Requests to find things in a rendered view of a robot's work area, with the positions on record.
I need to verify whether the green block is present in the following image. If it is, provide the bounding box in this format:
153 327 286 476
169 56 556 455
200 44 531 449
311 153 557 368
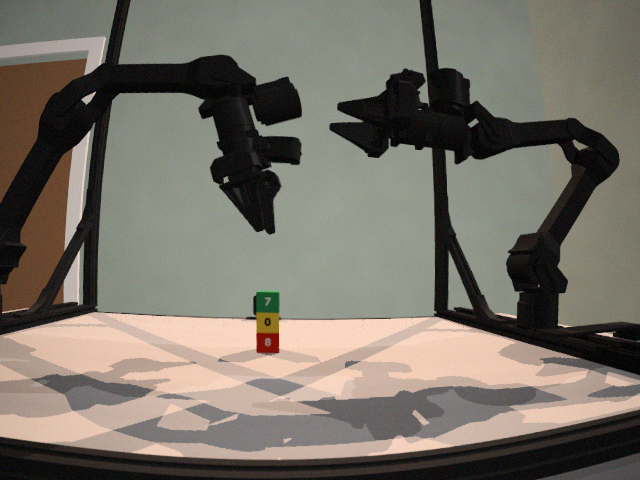
256 291 279 313

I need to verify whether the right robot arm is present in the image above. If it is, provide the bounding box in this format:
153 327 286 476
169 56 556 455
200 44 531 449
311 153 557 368
0 55 302 284

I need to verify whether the yellow block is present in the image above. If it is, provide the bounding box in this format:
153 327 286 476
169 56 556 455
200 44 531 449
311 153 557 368
256 313 279 333

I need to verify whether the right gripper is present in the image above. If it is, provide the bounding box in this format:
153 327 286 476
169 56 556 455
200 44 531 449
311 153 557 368
210 125 281 235

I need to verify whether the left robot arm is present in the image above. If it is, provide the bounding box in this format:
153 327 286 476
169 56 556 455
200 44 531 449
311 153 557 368
429 68 620 332

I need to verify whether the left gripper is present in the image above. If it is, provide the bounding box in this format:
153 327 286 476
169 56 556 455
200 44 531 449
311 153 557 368
329 80 439 158

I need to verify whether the red block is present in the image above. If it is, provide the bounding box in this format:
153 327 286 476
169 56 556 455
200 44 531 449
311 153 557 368
256 333 279 353

